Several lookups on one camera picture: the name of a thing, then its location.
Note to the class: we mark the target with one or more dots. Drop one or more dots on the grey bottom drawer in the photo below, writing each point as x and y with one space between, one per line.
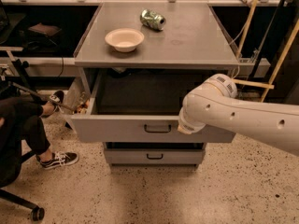
154 157

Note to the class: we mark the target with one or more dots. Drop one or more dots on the black office chair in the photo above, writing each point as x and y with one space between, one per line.
11 167

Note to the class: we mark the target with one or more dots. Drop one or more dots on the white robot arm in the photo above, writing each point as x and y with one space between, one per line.
214 103

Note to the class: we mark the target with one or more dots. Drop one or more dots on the grey top drawer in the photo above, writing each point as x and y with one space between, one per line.
142 107

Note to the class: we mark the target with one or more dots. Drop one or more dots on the grey drawer cabinet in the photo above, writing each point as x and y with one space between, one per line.
190 40

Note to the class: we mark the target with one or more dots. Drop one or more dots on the wooden stick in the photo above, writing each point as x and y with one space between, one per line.
246 28

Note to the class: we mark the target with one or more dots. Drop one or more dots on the seated person in black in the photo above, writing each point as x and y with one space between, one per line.
22 121

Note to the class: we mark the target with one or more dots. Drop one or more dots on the dark box on shelf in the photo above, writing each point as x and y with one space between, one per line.
46 30

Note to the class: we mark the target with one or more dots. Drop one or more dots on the white paper bowl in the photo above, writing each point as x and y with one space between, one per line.
124 39

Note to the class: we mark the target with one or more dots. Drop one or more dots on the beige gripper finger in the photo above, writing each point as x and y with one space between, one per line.
182 130

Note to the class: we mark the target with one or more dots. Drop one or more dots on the black tripod pole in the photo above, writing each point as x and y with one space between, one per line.
44 98

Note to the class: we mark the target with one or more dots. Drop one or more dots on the black white sneaker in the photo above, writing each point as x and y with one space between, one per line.
59 159

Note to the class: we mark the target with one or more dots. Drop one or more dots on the crushed green soda can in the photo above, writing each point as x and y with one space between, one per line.
152 19

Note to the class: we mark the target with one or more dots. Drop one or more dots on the grey drawer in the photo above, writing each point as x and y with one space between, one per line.
142 107
154 157

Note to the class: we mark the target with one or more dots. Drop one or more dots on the white paper in cabinet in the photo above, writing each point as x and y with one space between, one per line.
119 69

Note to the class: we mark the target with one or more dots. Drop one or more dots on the clear plastic bag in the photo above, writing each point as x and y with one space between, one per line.
77 101

